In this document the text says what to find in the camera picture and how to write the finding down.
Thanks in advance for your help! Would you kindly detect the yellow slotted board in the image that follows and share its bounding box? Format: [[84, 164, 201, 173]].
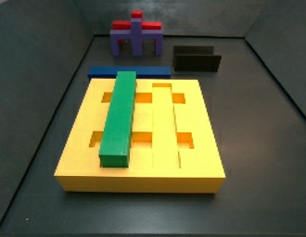
[[55, 79, 226, 193]]

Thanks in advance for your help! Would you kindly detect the black angled bracket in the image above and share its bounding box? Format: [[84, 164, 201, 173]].
[[173, 45, 222, 72]]

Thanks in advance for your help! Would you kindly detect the green long block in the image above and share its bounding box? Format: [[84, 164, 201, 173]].
[[99, 71, 136, 168]]

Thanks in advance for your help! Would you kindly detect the purple bridge-shaped block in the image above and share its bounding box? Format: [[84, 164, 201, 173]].
[[111, 19, 163, 56]]

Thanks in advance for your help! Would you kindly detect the red bridge-shaped block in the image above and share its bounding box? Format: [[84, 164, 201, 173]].
[[112, 10, 161, 30]]

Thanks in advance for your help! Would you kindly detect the blue long block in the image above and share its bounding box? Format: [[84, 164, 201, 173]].
[[88, 66, 171, 79]]

